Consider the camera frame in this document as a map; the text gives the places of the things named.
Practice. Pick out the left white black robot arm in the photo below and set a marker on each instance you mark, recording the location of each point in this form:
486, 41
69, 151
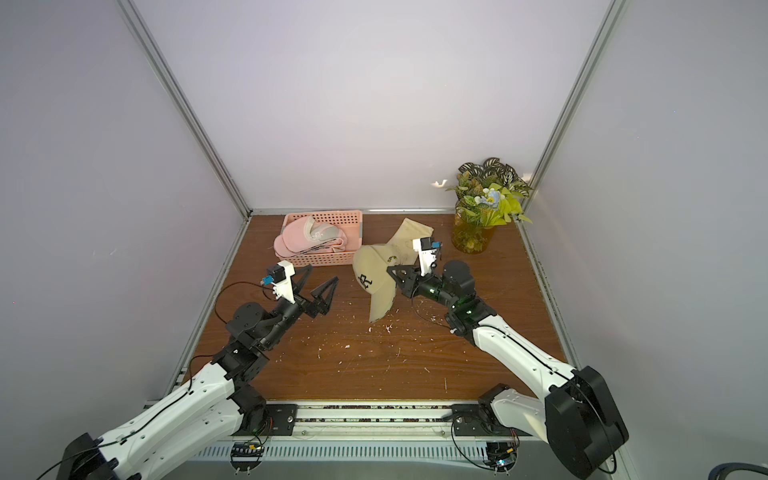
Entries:
216, 402

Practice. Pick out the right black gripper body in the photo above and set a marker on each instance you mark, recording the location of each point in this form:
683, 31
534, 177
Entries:
408, 282

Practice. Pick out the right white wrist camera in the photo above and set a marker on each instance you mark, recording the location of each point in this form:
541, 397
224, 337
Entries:
428, 252

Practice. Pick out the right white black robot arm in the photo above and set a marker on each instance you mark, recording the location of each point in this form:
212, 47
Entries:
479, 324

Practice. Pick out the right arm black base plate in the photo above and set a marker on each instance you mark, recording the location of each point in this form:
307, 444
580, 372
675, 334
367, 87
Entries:
475, 420

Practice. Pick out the potted plant in yellow vase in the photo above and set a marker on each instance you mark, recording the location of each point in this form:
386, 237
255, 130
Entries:
488, 195

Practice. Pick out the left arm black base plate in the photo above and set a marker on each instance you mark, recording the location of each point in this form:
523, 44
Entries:
272, 419

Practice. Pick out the cream work glove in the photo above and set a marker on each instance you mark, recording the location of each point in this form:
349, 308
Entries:
401, 243

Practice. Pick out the beige baseball cap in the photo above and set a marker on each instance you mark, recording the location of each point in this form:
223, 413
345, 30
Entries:
370, 266

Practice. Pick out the pink baseball cap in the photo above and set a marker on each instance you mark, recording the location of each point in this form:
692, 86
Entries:
307, 236

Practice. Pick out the right circuit board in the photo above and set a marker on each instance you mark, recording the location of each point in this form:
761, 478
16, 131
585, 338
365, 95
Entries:
501, 457

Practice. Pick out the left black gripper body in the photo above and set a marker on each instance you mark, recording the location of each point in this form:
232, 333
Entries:
283, 319

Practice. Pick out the circuit board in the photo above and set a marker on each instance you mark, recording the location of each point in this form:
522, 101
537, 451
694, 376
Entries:
501, 457
246, 456

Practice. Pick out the left circuit board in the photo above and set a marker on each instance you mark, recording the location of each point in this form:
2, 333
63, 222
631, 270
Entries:
246, 456

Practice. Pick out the pink perforated plastic basket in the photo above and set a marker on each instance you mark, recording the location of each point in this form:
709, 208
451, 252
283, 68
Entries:
349, 221

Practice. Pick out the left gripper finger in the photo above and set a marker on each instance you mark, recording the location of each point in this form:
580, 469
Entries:
322, 297
299, 279

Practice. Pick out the aluminium front rail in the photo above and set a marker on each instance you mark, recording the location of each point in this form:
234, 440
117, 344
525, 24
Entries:
372, 420

